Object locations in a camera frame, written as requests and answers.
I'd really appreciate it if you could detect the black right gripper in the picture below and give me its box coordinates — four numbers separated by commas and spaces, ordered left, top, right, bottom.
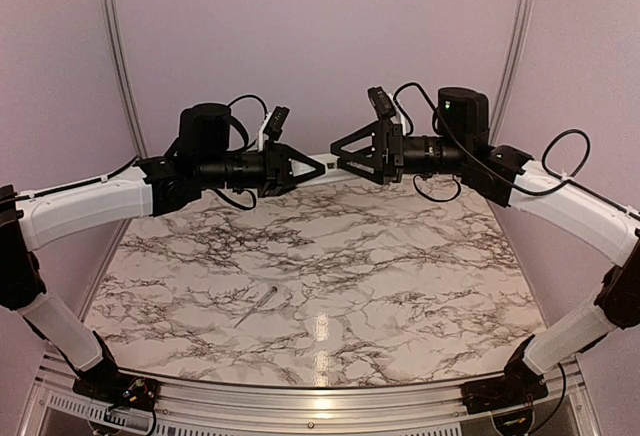
332, 118, 471, 184

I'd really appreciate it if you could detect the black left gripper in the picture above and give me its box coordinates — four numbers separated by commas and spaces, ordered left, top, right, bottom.
197, 138, 326, 197

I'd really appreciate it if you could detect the white remote control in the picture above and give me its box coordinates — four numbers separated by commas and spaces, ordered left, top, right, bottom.
291, 154, 350, 187

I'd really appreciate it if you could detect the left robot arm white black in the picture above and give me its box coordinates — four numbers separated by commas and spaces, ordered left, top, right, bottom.
1, 103, 326, 402

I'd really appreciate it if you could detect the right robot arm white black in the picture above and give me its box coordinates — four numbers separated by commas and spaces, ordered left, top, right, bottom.
330, 87, 639, 404

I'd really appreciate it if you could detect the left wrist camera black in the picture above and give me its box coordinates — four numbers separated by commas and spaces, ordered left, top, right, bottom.
263, 106, 290, 141

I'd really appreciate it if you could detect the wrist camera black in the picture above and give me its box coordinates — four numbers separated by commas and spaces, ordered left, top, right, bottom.
263, 106, 290, 141
367, 86, 396, 120

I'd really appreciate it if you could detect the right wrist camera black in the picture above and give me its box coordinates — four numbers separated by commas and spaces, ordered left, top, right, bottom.
367, 86, 396, 120

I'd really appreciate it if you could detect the black left camera cable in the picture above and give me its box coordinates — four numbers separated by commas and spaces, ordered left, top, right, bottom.
214, 94, 269, 210

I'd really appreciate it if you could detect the black camera cable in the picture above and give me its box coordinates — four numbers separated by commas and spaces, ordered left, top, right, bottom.
392, 81, 464, 203
214, 94, 269, 210

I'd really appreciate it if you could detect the black right camera cable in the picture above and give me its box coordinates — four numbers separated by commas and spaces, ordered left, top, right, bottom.
392, 81, 464, 203

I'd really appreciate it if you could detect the small clear-handled screwdriver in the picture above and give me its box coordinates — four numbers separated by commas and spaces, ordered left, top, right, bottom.
234, 286, 278, 328

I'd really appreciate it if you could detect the right aluminium corner post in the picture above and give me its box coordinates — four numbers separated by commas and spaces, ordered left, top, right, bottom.
490, 0, 534, 145

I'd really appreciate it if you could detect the aluminium corner post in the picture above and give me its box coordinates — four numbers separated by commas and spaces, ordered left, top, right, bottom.
101, 0, 148, 158
490, 0, 534, 145

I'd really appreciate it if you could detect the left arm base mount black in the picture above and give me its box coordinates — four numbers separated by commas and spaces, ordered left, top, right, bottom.
73, 372, 160, 412

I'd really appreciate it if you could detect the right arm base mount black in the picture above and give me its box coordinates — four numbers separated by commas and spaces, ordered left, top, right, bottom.
461, 374, 549, 414

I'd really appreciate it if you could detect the left aluminium corner post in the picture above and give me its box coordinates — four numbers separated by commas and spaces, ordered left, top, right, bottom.
101, 0, 148, 158

